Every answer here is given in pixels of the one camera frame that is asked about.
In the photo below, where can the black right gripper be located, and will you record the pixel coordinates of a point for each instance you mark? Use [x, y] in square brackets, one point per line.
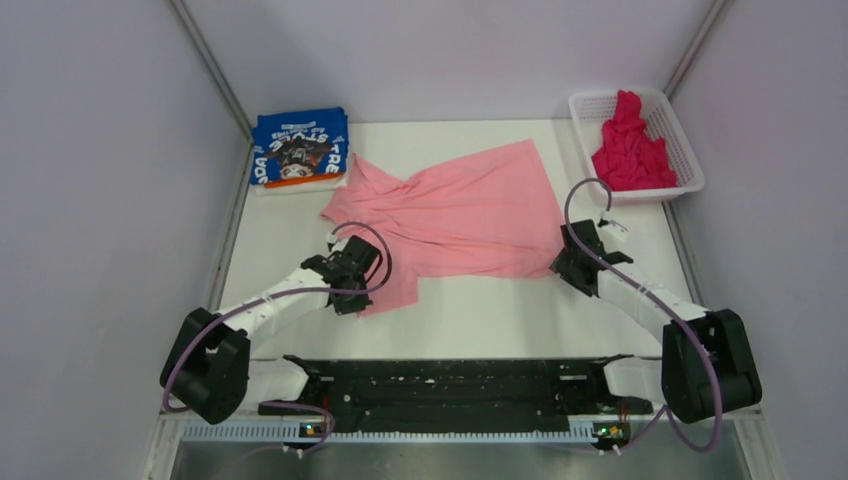
[562, 265]

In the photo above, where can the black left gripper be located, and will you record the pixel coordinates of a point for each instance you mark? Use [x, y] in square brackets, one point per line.
[358, 304]

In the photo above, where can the light pink t-shirt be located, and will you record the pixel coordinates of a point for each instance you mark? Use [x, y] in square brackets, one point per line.
[493, 213]

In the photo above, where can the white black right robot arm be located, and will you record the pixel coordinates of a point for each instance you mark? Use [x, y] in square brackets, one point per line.
[706, 363]

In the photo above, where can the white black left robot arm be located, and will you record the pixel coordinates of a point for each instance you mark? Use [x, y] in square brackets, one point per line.
[211, 370]

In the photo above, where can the folded white orange t-shirt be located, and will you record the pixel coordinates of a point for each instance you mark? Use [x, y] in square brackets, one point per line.
[317, 183]

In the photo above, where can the magenta t-shirt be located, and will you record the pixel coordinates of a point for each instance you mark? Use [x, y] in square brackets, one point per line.
[628, 159]

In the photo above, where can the folded blue printed t-shirt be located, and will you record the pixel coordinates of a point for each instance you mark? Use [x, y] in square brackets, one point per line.
[298, 147]

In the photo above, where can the white plastic laundry basket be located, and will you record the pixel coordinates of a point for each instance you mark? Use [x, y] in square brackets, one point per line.
[589, 110]

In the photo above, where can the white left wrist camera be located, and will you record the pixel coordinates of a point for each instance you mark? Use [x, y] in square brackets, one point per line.
[334, 243]

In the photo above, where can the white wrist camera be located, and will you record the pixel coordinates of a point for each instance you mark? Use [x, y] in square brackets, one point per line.
[334, 243]
[614, 228]

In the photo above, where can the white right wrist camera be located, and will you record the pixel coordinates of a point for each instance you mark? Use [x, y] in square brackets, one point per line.
[614, 228]

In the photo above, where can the aluminium rail frame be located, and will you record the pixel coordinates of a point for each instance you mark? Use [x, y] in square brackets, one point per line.
[279, 448]

